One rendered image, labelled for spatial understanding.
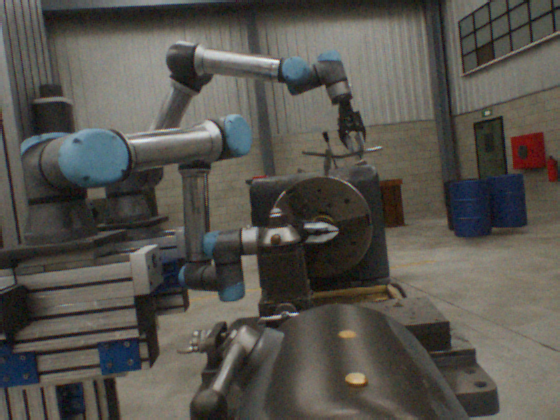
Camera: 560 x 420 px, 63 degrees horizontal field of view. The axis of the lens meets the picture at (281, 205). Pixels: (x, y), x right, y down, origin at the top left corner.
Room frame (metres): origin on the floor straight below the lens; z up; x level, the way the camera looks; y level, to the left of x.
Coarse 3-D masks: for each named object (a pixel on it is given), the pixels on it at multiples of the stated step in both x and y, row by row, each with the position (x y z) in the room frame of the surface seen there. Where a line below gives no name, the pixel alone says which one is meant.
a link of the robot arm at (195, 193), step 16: (192, 176) 1.31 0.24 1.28; (192, 192) 1.31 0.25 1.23; (208, 192) 1.35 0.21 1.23; (192, 208) 1.31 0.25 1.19; (208, 208) 1.34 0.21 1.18; (192, 224) 1.30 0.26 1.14; (208, 224) 1.33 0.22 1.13; (192, 240) 1.30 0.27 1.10; (192, 256) 1.30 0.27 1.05; (192, 272) 1.29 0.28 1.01; (192, 288) 1.31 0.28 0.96
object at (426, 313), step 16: (352, 304) 0.91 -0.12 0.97; (368, 304) 0.89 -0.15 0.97; (384, 304) 0.88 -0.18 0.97; (416, 304) 0.85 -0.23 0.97; (432, 304) 0.84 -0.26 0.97; (240, 320) 0.92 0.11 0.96; (256, 320) 0.88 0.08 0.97; (400, 320) 0.77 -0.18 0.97; (416, 320) 0.76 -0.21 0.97; (432, 320) 0.75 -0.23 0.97; (448, 320) 0.74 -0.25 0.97; (208, 336) 0.82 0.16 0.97; (224, 336) 0.85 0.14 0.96; (416, 336) 0.75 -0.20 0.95; (432, 336) 0.75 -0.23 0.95; (448, 336) 0.75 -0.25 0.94; (208, 352) 0.80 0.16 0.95
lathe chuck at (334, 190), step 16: (320, 176) 1.39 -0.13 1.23; (304, 192) 1.39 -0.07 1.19; (320, 192) 1.39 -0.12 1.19; (336, 192) 1.39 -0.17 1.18; (352, 192) 1.38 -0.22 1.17; (288, 208) 1.40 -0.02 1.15; (320, 208) 1.39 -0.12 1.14; (336, 208) 1.39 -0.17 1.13; (352, 208) 1.38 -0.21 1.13; (368, 208) 1.38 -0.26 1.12; (336, 240) 1.39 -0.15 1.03; (352, 240) 1.38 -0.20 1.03; (368, 240) 1.38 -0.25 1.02; (320, 256) 1.39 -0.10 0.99; (336, 256) 1.39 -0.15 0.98; (352, 256) 1.38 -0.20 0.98; (320, 272) 1.39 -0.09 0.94; (336, 272) 1.39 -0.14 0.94
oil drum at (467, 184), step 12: (468, 180) 7.69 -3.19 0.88; (480, 180) 7.17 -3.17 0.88; (456, 192) 7.31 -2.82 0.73; (468, 192) 7.18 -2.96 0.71; (480, 192) 7.16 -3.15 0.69; (456, 204) 7.33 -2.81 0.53; (468, 204) 7.18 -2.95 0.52; (480, 204) 7.16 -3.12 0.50; (456, 216) 7.36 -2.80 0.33; (468, 216) 7.19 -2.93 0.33; (480, 216) 7.15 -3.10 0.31; (456, 228) 7.39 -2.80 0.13; (468, 228) 7.20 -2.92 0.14; (480, 228) 7.15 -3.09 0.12
